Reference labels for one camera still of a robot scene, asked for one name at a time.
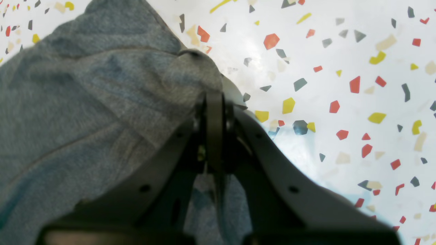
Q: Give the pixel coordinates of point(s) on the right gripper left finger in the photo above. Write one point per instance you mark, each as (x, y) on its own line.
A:
(149, 207)

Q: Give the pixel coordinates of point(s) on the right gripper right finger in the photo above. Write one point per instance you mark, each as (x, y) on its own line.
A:
(285, 206)

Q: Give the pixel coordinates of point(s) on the grey t-shirt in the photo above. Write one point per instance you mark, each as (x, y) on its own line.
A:
(87, 105)

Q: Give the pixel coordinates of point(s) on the terrazzo patterned tablecloth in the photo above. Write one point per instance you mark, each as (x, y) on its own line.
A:
(344, 88)

